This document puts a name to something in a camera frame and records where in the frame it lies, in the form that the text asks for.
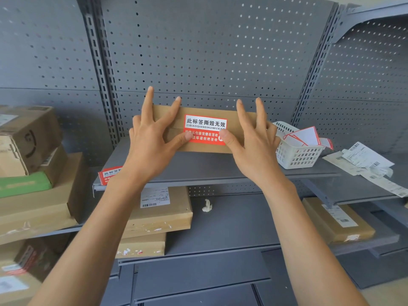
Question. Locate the person's right hand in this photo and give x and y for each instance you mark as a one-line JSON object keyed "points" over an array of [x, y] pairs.
{"points": [[258, 152]]}

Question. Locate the person's left hand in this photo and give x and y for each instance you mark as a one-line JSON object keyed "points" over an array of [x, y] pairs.
{"points": [[146, 149]]}

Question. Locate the person's right thumb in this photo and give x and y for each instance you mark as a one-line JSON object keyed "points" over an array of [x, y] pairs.
{"points": [[231, 139]]}

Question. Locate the person's left middle finger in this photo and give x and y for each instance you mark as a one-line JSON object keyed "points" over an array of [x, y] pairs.
{"points": [[148, 105]]}

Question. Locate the person's left little finger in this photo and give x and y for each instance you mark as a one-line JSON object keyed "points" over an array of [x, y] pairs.
{"points": [[131, 136]]}

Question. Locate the person's right little finger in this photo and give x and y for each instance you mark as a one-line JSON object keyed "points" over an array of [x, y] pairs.
{"points": [[277, 139]]}

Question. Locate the person's right middle finger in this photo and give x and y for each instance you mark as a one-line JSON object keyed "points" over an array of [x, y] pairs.
{"points": [[261, 113]]}

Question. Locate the person's left thumb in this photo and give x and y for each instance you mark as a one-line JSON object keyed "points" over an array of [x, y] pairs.
{"points": [[180, 141]]}

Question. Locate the red and white seal sticker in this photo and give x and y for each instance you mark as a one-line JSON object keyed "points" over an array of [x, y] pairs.
{"points": [[110, 175], [205, 124]]}

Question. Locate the long brown cardboard box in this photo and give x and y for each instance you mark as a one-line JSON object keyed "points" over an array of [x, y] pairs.
{"points": [[207, 112]]}

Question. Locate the person's right forearm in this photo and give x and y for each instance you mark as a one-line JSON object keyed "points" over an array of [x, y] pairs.
{"points": [[306, 245]]}

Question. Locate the person's left forearm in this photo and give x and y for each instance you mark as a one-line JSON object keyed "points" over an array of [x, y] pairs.
{"points": [[95, 235]]}

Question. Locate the white plastic mesh basket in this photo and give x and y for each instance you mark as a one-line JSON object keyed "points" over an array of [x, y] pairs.
{"points": [[298, 157]]}

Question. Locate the red-edged white label card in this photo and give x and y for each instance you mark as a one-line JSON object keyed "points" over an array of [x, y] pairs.
{"points": [[326, 143], [307, 136]]}

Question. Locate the long white label strip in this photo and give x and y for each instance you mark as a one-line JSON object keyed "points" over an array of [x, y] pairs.
{"points": [[387, 184], [338, 160]]}

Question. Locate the crumpled white paper scrap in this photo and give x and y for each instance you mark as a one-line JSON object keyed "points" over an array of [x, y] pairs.
{"points": [[207, 205]]}

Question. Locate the flat brown box with label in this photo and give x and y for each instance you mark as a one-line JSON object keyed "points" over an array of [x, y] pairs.
{"points": [[172, 213]]}

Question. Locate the small brown barcode box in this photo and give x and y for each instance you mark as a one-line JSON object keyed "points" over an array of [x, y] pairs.
{"points": [[55, 165]]}

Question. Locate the grey metal pegboard shelving unit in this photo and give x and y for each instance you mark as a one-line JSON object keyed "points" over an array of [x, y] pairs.
{"points": [[207, 44]]}

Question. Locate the white shipping label sheet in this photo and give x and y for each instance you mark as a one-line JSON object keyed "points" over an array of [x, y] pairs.
{"points": [[366, 156]]}

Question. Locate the brown box with black curve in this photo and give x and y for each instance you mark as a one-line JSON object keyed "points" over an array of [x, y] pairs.
{"points": [[28, 136]]}

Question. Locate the thin brown labelled parcel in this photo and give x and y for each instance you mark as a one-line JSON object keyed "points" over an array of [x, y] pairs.
{"points": [[331, 229]]}

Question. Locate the brown box with torn tape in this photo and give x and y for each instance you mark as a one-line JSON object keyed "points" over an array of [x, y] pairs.
{"points": [[146, 245]]}

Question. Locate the crumpled white label backing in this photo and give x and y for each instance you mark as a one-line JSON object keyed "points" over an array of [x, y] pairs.
{"points": [[382, 172]]}

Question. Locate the large flat brown cardboard box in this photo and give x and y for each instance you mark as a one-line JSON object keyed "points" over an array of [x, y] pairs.
{"points": [[41, 207]]}

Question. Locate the green flat box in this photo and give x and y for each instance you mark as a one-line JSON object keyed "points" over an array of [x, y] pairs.
{"points": [[22, 185]]}

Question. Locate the brown box with red tape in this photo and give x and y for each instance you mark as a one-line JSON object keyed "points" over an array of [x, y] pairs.
{"points": [[22, 267]]}

